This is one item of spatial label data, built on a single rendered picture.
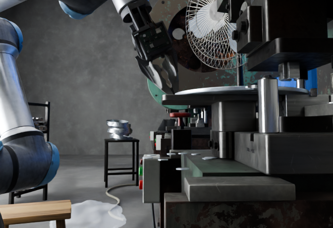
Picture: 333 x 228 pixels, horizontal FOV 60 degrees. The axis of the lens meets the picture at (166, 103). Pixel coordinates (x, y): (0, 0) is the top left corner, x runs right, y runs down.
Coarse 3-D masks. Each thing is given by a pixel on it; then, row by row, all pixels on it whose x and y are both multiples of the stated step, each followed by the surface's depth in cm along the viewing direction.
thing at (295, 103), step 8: (288, 96) 58; (296, 96) 58; (304, 96) 58; (320, 96) 58; (328, 96) 58; (280, 104) 61; (288, 104) 58; (296, 104) 58; (304, 104) 58; (312, 104) 58; (320, 104) 58; (280, 112) 61; (288, 112) 58; (296, 112) 58; (304, 112) 58
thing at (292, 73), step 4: (280, 64) 66; (284, 64) 65; (288, 64) 64; (292, 64) 64; (296, 64) 64; (280, 68) 66; (284, 68) 65; (288, 68) 64; (292, 68) 64; (296, 68) 64; (280, 72) 66; (284, 72) 65; (288, 72) 64; (292, 72) 64; (296, 72) 64; (280, 76) 66; (284, 76) 65; (288, 76) 64; (292, 76) 64; (296, 76) 64; (280, 80) 67; (284, 80) 68; (288, 80) 68
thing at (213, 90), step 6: (186, 90) 58; (192, 90) 56; (198, 90) 55; (204, 90) 54; (210, 90) 54; (216, 90) 53; (222, 90) 52; (228, 90) 52; (234, 90) 52; (240, 90) 52; (246, 90) 51; (252, 90) 51; (282, 90) 52; (288, 90) 52; (294, 90) 53; (300, 90) 54; (306, 90) 56
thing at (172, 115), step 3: (171, 114) 95; (174, 114) 95; (177, 114) 95; (180, 114) 95; (183, 114) 95; (186, 114) 95; (189, 114) 95; (180, 117) 97; (180, 120) 97; (180, 123) 97
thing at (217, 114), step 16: (176, 96) 58; (192, 96) 58; (208, 96) 58; (224, 96) 58; (240, 96) 58; (256, 96) 58; (224, 112) 60; (240, 112) 60; (224, 128) 60; (240, 128) 60; (208, 144) 68; (224, 144) 60
